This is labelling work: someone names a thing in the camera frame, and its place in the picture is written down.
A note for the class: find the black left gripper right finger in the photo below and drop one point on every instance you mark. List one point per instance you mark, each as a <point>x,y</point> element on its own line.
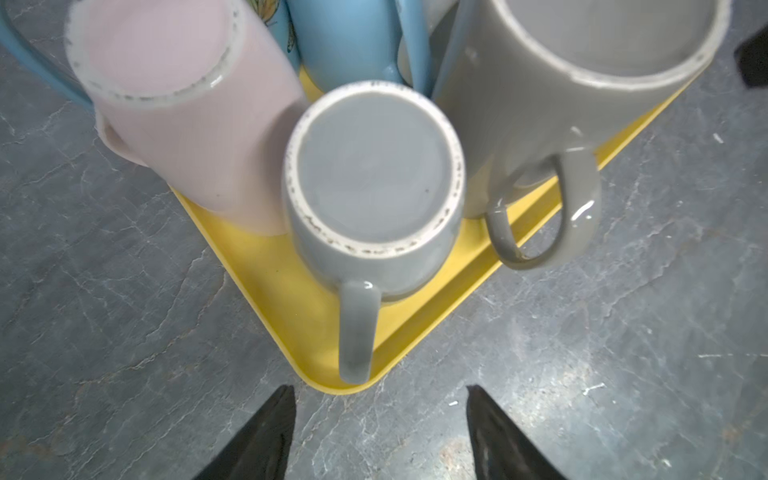
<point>500,448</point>

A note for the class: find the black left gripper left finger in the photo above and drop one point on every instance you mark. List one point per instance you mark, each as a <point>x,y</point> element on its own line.
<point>261,448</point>

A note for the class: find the small grey mug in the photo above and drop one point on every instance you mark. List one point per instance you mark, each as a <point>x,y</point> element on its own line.
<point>373,191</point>

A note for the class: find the pink mug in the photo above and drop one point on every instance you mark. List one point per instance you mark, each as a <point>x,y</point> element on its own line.
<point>197,91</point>

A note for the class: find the large grey-beige mug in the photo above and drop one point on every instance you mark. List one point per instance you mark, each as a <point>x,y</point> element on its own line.
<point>533,88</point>

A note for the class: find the light blue mug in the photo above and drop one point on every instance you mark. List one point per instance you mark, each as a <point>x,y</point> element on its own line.
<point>342,42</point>

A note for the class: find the blue butterfly mug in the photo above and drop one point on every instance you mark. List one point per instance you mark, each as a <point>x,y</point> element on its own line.
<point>276,16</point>

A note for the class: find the yellow plastic tray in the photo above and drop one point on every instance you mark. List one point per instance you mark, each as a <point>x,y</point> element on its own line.
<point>301,315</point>

